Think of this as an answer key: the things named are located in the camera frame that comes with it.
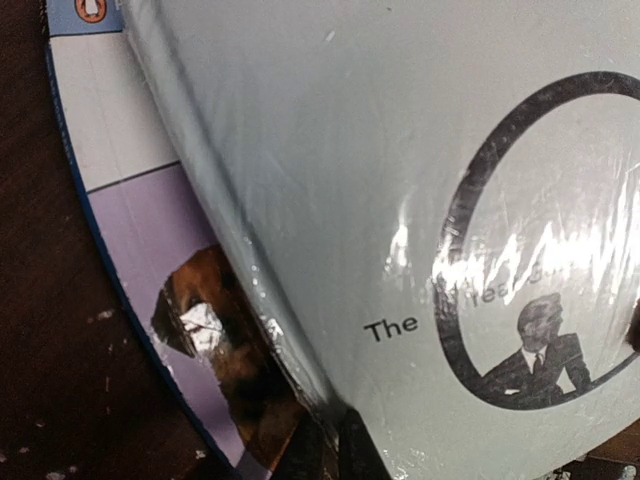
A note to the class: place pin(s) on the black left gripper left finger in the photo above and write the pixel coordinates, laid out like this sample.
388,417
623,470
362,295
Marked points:
308,456

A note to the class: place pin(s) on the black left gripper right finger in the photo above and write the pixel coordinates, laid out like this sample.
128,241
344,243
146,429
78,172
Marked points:
358,457

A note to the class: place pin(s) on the purple dog reader book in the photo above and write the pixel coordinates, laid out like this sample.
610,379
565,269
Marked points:
145,218

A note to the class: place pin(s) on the grey reader book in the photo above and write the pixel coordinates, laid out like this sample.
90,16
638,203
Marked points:
433,207

